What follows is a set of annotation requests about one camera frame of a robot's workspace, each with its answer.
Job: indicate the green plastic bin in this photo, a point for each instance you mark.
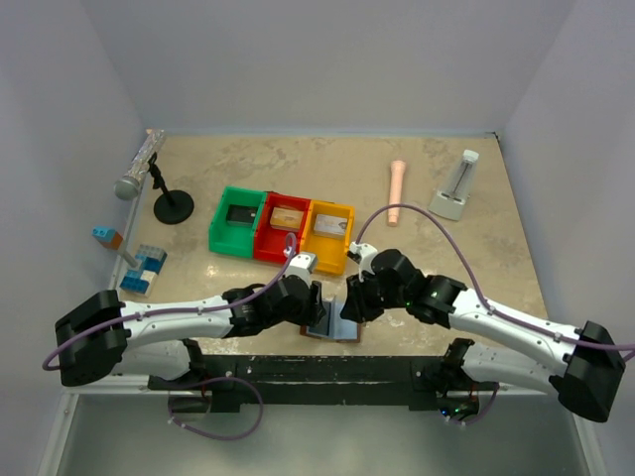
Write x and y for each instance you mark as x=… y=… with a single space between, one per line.
x=233 y=226

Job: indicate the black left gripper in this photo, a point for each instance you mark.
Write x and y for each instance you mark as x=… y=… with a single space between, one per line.
x=316 y=303

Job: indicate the blue white brick stack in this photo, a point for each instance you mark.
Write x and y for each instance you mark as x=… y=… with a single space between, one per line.
x=141 y=281

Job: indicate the pink flashlight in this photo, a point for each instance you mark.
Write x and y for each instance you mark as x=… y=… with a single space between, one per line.
x=397 y=169

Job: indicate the red plastic bin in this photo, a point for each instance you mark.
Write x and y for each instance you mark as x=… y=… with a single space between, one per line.
x=270 y=239

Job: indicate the brown leather card holder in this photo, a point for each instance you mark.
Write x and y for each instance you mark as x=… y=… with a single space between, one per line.
x=332 y=327

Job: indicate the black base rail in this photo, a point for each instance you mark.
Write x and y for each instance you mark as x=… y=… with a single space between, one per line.
x=413 y=382

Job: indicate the black card stack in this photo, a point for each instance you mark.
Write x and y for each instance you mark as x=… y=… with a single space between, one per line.
x=241 y=215

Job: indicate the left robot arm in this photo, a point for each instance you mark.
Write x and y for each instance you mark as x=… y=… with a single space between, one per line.
x=104 y=334

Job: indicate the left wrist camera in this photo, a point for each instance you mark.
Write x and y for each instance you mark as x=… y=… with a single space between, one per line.
x=302 y=267

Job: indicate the black microphone stand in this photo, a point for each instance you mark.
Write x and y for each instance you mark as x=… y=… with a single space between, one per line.
x=172 y=206

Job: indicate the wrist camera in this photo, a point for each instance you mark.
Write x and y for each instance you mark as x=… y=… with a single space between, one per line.
x=362 y=254
x=302 y=267

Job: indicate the orange card stack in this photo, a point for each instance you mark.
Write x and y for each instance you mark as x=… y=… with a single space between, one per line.
x=287 y=219

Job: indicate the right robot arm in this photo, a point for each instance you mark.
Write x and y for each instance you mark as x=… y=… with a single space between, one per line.
x=581 y=366

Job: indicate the yellow plastic bin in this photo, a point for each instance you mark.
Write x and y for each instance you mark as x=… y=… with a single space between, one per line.
x=331 y=253

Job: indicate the silver glitter microphone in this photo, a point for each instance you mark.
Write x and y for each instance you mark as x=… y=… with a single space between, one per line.
x=129 y=186

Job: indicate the blue orange brick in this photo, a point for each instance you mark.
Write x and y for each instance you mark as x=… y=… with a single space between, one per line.
x=107 y=237

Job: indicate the grey toy hammer handle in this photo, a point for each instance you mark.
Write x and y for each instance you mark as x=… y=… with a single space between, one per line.
x=129 y=259

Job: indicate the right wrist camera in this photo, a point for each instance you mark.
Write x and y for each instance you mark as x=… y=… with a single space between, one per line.
x=362 y=254

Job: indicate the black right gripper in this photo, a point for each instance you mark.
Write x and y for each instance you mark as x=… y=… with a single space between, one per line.
x=355 y=298

